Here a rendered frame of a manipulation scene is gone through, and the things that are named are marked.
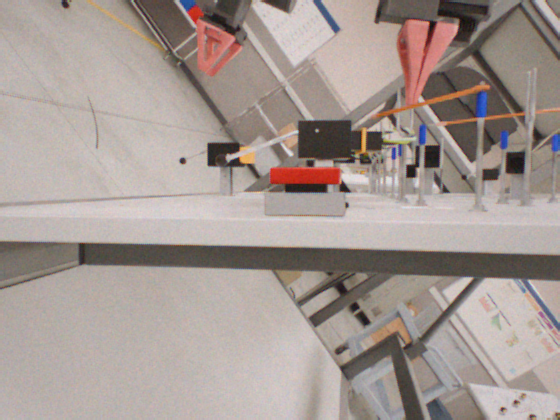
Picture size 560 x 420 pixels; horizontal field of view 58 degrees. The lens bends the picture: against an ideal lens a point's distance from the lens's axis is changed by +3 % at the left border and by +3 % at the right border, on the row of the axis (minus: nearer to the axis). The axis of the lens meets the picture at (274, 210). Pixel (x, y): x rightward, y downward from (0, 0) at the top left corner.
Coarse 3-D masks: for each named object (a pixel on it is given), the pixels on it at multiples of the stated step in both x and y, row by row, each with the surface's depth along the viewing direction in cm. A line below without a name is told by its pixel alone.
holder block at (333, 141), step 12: (324, 120) 52; (336, 120) 52; (348, 120) 52; (300, 132) 52; (312, 132) 52; (324, 132) 52; (336, 132) 52; (348, 132) 52; (300, 144) 52; (312, 144) 52; (324, 144) 52; (336, 144) 52; (348, 144) 52; (300, 156) 52; (312, 156) 52; (324, 156) 52; (336, 156) 52; (348, 156) 52
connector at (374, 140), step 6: (354, 132) 53; (360, 132) 53; (366, 132) 53; (372, 132) 53; (378, 132) 53; (354, 138) 53; (360, 138) 53; (366, 138) 53; (372, 138) 53; (378, 138) 53; (354, 144) 53; (360, 144) 53; (366, 144) 53; (372, 144) 53; (378, 144) 53; (354, 150) 54; (366, 150) 54; (372, 150) 53; (378, 150) 53
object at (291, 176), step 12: (276, 168) 35; (288, 168) 35; (300, 168) 34; (312, 168) 34; (324, 168) 34; (336, 168) 34; (276, 180) 35; (288, 180) 35; (300, 180) 34; (312, 180) 34; (324, 180) 34; (336, 180) 34; (288, 192) 36; (300, 192) 36; (312, 192) 35; (324, 192) 35
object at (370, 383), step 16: (400, 304) 507; (384, 320) 505; (352, 336) 512; (416, 336) 428; (336, 352) 514; (352, 352) 481; (368, 368) 516; (384, 368) 422; (432, 368) 417; (448, 368) 406; (352, 384) 428; (368, 384) 425; (384, 384) 496; (448, 384) 417; (368, 400) 425; (384, 400) 471; (384, 416) 426; (400, 416) 427
